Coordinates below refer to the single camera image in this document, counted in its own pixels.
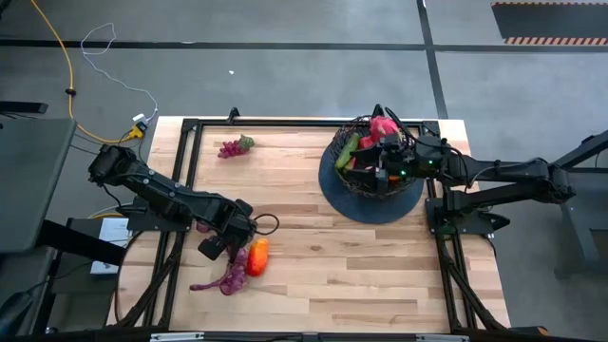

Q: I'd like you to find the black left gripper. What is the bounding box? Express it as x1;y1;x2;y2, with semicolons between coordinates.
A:
220;201;260;263

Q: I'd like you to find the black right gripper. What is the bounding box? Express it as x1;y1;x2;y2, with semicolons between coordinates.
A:
346;135;417;191

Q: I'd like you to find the green cucumber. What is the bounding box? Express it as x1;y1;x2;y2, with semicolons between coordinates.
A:
333;132;362;171

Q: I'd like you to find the orange red mango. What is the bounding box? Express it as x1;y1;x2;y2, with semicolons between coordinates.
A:
246;237;270;277

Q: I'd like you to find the purple bulb string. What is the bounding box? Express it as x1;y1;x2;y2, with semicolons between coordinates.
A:
189;221;251;296

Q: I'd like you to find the pink dragon fruit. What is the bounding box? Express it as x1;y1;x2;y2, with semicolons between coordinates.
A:
368;115;401;146

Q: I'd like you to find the red grape bunch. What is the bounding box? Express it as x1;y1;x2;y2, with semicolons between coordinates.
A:
217;134;257;160

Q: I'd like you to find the dark blue round mat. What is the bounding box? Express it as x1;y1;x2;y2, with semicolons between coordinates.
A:
317;146;426;225

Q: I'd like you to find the dark grey desk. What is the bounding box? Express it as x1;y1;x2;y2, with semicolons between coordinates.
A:
0;116;77;256

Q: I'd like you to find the black metal stand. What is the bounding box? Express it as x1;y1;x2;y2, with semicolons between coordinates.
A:
553;128;608;272

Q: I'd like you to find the black hazard striped mat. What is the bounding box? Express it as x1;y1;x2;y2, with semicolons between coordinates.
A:
490;1;608;47

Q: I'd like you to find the black flat bar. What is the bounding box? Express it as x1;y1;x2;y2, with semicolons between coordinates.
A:
0;100;48;114

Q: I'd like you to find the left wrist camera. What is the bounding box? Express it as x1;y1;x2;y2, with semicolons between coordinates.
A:
198;234;227;261

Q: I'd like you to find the black wire mesh basket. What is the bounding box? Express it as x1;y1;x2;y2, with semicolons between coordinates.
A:
330;116;422;200

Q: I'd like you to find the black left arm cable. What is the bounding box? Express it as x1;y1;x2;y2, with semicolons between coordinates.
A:
253;213;281;237

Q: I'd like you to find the black aluminium table frame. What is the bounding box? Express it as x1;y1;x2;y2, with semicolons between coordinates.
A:
113;104;512;333

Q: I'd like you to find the silver metal bracket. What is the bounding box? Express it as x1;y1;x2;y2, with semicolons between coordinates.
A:
416;334;470;342
150;332;205;342

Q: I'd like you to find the yellow cable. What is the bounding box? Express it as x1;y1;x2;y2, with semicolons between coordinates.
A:
30;0;144;144

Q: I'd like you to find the thin white cable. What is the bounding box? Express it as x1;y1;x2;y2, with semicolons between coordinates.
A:
79;22;160;123

